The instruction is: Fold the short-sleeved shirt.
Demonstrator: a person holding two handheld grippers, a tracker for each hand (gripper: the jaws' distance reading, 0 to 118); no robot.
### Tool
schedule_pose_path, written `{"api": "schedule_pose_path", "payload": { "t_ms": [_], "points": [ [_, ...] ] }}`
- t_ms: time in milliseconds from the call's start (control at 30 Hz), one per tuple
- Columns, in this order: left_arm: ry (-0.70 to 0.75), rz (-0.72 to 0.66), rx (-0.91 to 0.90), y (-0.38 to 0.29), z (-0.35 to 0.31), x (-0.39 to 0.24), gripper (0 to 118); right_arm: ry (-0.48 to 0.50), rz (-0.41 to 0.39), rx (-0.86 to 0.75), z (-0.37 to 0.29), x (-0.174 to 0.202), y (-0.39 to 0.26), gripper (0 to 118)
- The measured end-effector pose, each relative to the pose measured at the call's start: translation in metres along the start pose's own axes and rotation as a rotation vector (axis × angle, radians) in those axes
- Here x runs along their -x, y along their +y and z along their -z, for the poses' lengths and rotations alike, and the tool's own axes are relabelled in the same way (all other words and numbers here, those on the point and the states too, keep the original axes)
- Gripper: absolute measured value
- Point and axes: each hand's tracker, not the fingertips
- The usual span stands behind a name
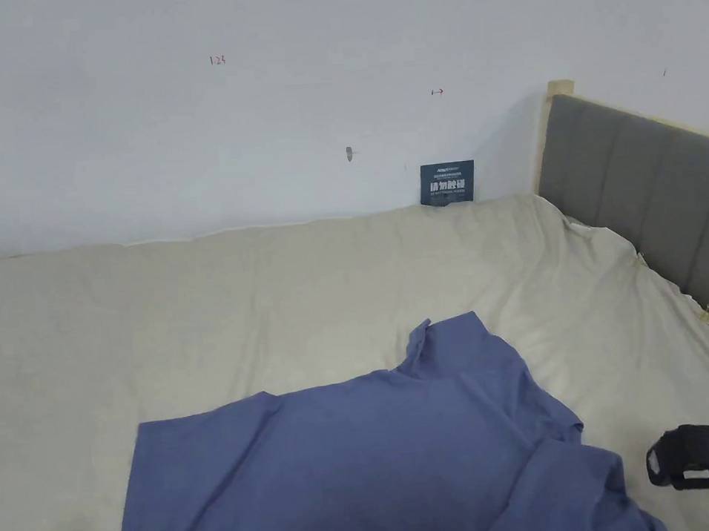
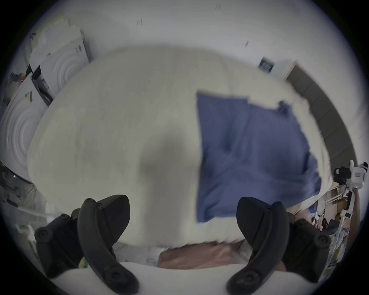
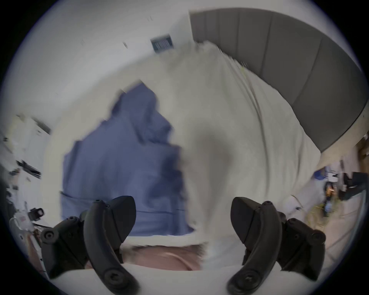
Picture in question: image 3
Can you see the bed with beige sheet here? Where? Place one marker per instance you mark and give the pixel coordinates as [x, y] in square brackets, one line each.
[227, 138]

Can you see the dark blue shirt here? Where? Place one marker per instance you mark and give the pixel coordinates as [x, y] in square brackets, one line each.
[124, 164]

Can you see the grey padded headboard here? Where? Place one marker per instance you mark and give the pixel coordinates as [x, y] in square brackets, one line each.
[291, 60]

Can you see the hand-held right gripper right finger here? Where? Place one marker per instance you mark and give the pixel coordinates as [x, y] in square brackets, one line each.
[259, 239]

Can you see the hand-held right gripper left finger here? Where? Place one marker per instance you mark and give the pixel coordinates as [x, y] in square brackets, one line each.
[98, 239]

